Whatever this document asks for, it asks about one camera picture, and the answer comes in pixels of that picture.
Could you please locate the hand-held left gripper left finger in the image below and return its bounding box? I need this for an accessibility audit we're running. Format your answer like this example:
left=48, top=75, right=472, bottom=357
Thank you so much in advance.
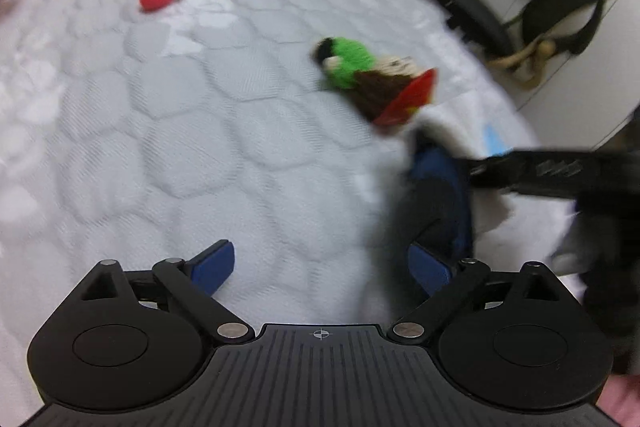
left=77, top=239, right=256, bottom=344

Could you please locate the pink clothing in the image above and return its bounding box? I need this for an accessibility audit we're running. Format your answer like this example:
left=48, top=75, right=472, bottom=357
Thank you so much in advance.
left=595, top=376, right=640, bottom=427

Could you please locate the grey quilted bed cover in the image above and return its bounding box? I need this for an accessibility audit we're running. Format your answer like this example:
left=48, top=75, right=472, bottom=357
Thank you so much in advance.
left=0, top=0, right=581, bottom=413

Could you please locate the black bag with straps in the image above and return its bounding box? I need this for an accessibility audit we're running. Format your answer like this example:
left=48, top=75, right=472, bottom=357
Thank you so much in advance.
left=422, top=0, right=629, bottom=90

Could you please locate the blue tissue packet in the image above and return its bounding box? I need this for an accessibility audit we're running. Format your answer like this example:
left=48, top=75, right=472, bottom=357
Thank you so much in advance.
left=481, top=123, right=515, bottom=156

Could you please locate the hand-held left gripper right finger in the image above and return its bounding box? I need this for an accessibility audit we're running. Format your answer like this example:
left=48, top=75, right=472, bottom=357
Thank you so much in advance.
left=387, top=243, right=563, bottom=345

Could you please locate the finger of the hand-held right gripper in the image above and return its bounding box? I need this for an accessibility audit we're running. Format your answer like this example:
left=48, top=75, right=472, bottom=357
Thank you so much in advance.
left=462, top=149, right=601, bottom=200

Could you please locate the black and blue knee pad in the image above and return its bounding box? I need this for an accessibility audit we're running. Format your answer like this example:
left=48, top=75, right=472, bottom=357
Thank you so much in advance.
left=390, top=131, right=476, bottom=269

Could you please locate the crochet doll with red hat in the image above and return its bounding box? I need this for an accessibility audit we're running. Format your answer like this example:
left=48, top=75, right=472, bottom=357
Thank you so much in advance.
left=312, top=37, right=441, bottom=128

